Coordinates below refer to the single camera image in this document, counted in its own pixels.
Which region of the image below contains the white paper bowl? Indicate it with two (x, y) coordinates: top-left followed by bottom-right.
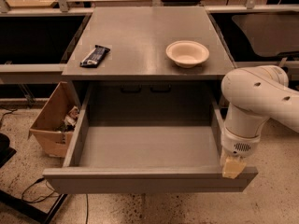
(165, 40), (209, 68)

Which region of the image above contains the grey top drawer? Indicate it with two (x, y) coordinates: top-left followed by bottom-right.
(44, 82), (258, 194)

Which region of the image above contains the cardboard box with trash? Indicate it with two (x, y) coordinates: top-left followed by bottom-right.
(30, 82), (79, 157)

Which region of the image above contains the grey drawer cabinet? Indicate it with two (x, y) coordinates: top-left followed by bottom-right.
(63, 7), (233, 126)

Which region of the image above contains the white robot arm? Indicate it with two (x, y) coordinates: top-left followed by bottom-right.
(221, 65), (299, 179)

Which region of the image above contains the black cable on floor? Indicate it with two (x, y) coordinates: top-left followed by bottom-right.
(21, 176), (90, 224)

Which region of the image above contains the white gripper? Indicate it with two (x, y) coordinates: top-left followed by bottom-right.
(221, 128), (260, 179)

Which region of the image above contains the black stand base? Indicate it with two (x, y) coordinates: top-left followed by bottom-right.
(0, 190), (67, 224)

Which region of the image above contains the dark blue snack bar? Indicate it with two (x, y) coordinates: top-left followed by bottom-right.
(80, 45), (110, 68)

